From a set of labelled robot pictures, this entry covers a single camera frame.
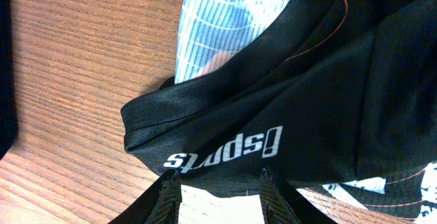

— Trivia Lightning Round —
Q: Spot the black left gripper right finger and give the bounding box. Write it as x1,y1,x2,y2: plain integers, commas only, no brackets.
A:
259,168,336,224

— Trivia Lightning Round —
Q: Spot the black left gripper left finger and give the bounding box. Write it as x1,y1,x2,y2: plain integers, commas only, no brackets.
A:
109,169,182,224

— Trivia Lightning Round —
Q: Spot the black orange patterned jersey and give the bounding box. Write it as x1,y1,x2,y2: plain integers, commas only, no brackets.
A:
121,0,436,223

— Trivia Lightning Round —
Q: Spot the black sparkly folded garment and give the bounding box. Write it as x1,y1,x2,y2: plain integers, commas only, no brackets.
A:
1,0,18,158

